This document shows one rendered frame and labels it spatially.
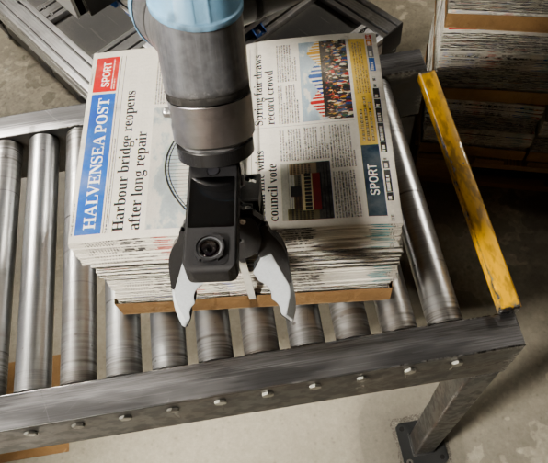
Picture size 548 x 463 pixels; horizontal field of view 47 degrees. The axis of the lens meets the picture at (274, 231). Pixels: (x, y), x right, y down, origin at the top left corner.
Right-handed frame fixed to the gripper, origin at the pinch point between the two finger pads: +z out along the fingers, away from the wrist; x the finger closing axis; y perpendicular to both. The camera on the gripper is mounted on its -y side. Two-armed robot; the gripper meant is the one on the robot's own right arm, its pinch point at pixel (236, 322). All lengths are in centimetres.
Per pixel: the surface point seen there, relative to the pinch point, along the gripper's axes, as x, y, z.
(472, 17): -46, 88, -9
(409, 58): -28, 57, -10
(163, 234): 7.8, 6.7, -7.4
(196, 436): 23, 57, 82
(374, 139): -16.4, 16.0, -12.9
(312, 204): -8.7, 9.1, -8.7
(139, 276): 13.2, 12.1, 1.5
